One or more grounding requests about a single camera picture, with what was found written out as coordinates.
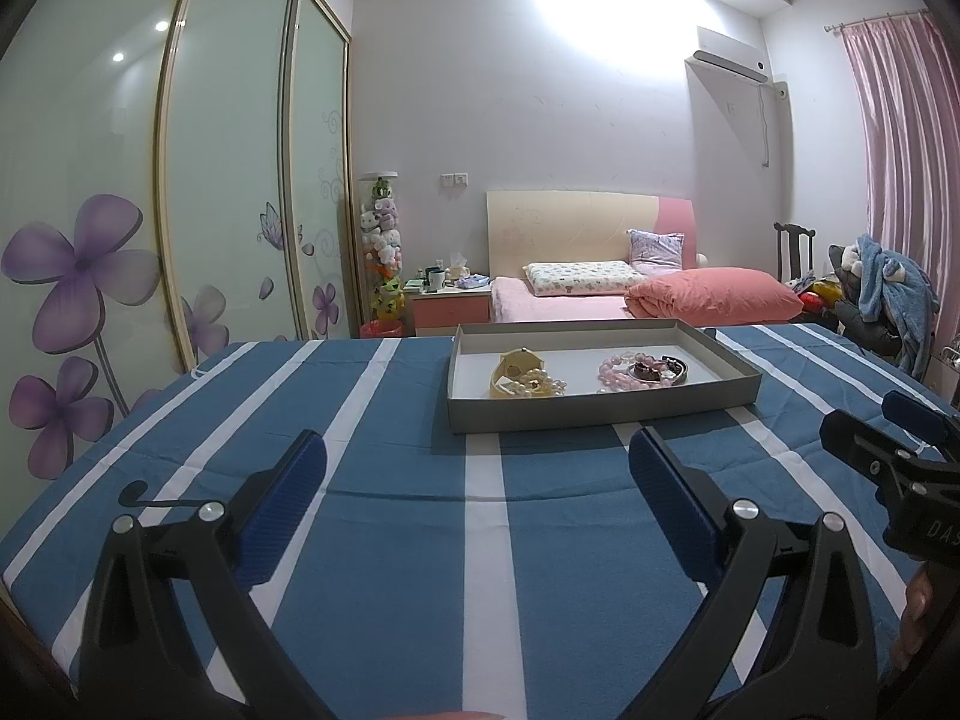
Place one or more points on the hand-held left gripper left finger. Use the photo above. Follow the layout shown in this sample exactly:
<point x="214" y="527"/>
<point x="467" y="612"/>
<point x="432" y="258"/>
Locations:
<point x="289" y="495"/>

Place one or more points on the pink curtain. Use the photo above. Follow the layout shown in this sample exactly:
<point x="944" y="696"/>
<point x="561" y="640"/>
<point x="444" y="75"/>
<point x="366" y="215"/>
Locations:
<point x="911" y="157"/>

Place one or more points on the silver bangle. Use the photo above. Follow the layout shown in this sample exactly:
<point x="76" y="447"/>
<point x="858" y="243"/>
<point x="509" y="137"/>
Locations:
<point x="679" y="373"/>

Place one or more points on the red waste bin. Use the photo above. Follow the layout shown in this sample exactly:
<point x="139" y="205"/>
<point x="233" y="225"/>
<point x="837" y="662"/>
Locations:
<point x="381" y="330"/>

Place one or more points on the flower print sliding wardrobe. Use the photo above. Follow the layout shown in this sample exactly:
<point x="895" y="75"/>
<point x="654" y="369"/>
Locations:
<point x="150" y="187"/>

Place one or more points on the white air conditioner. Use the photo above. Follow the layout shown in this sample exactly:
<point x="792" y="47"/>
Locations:
<point x="731" y="56"/>

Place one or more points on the pink and cream nightstand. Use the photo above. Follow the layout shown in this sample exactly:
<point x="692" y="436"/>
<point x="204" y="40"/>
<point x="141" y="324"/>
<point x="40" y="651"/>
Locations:
<point x="450" y="311"/>

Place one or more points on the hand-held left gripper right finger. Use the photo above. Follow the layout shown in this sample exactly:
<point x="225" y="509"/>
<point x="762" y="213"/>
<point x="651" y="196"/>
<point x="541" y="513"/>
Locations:
<point x="664" y="499"/>

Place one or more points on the folded pink quilt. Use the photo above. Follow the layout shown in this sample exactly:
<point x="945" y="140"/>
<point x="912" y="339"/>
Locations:
<point x="712" y="298"/>

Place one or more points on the blue fleece garment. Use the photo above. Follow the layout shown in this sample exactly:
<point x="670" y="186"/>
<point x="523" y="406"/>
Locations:
<point x="896" y="292"/>

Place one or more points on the blue white striped tablecloth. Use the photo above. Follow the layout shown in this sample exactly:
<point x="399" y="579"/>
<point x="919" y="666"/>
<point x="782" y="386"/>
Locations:
<point x="420" y="555"/>

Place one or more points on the dark wooden chair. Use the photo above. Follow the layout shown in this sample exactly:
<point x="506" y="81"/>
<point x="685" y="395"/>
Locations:
<point x="793" y="251"/>

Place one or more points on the clear tube of plush toys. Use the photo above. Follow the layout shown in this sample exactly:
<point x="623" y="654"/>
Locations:
<point x="382" y="247"/>

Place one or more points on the white floral pillow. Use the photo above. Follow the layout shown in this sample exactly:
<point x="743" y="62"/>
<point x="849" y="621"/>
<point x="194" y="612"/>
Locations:
<point x="577" y="277"/>

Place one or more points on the purple floral pillow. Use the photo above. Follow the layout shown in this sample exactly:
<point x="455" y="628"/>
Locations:
<point x="656" y="249"/>

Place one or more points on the white wall socket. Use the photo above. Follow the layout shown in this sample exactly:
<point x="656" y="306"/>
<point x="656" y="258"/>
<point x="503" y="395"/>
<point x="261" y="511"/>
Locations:
<point x="454" y="179"/>

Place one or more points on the pink bed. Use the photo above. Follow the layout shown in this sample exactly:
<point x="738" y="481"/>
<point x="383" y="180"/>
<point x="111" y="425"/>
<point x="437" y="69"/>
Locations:
<point x="555" y="307"/>

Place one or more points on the yellow red toy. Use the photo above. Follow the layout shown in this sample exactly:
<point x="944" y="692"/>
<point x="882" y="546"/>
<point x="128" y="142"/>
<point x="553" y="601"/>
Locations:
<point x="819" y="292"/>

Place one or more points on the person's right hand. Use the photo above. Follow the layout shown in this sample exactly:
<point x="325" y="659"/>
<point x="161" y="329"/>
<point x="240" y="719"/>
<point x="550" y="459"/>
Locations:
<point x="926" y="615"/>

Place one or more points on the cream and pink headboard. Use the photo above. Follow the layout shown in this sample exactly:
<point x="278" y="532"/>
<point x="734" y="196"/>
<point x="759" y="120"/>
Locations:
<point x="562" y="229"/>

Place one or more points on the grey shallow tray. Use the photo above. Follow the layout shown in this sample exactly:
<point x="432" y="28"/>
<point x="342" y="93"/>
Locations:
<point x="600" y="405"/>

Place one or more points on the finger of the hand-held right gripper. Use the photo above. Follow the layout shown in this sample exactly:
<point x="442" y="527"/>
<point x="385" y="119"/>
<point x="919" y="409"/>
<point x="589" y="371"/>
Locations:
<point x="911" y="412"/>
<point x="855" y="439"/>

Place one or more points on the tissue box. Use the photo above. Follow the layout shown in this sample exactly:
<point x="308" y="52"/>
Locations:
<point x="458" y="270"/>

